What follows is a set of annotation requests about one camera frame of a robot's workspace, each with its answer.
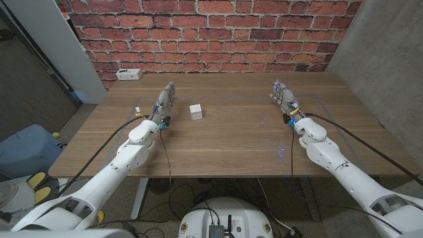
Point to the small grey electronics box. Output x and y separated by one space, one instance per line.
216 231

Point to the grey table leg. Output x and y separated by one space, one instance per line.
310 198

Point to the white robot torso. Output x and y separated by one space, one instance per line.
238 211

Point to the white power strip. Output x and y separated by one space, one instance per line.
129 74

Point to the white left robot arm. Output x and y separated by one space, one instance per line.
125 158

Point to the black object with yellow pads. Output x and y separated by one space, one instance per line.
39 188

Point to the red brick printed backdrop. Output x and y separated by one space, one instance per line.
211 33

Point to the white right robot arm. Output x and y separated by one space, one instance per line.
330 155

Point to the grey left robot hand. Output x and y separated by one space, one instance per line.
163 104

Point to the white floor platform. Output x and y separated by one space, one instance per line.
23 198

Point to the black antenna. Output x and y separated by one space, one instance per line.
229 224

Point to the white partition panel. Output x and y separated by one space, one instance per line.
56 43

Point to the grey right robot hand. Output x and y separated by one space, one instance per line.
287 99

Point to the black round floor fan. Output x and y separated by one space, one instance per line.
160 185

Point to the black power adapter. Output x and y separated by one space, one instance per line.
295 232

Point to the yellow-green ball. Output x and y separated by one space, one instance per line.
56 135

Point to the white table leg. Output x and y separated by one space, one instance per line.
138 198

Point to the black metal door frame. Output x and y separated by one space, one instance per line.
43 60

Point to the small white box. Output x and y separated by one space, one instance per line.
196 112

